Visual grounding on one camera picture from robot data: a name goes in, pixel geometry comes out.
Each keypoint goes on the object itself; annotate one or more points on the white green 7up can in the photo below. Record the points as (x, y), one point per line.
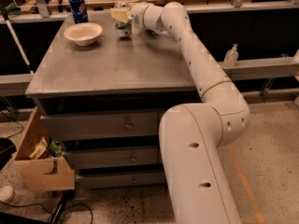
(123, 29)

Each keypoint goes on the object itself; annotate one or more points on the grey drawer cabinet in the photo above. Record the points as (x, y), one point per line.
(104, 102)

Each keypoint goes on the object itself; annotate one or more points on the white paper bowl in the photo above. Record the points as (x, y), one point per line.
(83, 34)

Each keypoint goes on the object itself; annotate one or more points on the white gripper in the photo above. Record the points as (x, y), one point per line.
(136, 17)

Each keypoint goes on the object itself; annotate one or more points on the clear hand sanitizer bottle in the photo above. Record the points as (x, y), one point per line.
(231, 56)

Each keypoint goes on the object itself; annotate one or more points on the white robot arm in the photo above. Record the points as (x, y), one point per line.
(189, 134)

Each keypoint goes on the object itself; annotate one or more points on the brown cardboard box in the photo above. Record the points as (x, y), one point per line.
(44, 173)

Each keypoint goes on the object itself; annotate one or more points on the blue pepsi can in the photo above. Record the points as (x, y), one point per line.
(79, 11)

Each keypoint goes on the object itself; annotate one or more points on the white cup on floor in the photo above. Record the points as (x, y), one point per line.
(6, 194)

